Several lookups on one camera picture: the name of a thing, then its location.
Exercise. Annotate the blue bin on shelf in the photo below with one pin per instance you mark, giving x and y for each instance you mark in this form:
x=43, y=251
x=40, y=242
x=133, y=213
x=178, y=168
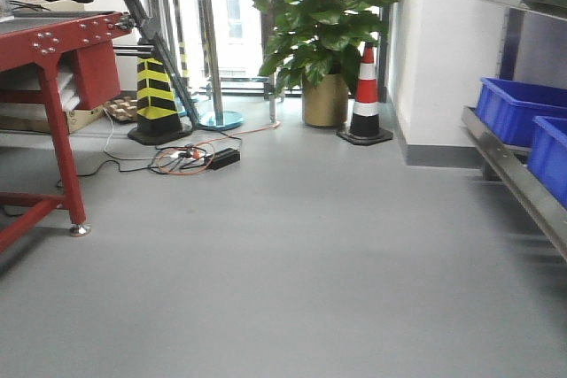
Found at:
x=508, y=108

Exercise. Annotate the green potted plant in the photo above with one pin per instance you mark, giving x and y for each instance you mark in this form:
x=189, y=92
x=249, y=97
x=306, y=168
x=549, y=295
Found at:
x=311, y=39

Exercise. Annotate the red metal table frame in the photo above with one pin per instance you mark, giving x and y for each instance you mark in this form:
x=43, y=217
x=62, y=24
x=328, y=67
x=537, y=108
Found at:
x=40, y=39

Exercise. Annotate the yellow black striped cone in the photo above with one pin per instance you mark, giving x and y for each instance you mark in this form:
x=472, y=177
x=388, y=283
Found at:
x=157, y=118

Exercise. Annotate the blue bin near edge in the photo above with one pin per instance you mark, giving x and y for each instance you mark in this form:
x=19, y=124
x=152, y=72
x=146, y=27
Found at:
x=547, y=160

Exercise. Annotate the red white traffic cone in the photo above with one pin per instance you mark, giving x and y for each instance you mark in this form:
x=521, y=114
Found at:
x=365, y=127

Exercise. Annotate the gold plant pot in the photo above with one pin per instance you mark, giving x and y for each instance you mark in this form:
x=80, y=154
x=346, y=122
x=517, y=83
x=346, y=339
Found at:
x=325, y=105

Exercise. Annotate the black power adapter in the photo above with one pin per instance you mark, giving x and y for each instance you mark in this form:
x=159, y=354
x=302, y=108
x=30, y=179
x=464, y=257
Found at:
x=223, y=158

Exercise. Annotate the blue stanchion base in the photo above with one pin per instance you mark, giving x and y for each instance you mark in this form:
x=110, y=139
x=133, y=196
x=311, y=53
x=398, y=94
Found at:
x=222, y=121

